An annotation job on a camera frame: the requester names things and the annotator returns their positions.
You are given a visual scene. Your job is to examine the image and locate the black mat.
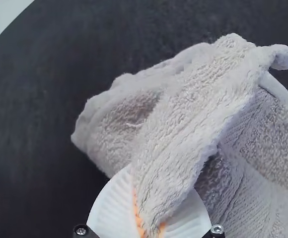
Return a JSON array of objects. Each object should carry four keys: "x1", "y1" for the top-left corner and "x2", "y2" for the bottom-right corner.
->
[{"x1": 0, "y1": 0, "x2": 288, "y2": 238}]

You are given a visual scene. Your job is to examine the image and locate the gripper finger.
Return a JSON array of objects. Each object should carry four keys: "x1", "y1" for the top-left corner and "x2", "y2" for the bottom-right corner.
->
[
  {"x1": 158, "y1": 189, "x2": 225, "y2": 238},
  {"x1": 73, "y1": 167, "x2": 144, "y2": 238}
]

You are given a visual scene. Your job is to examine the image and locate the pale towel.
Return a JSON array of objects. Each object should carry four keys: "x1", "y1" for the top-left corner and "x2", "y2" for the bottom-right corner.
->
[{"x1": 71, "y1": 33, "x2": 288, "y2": 238}]

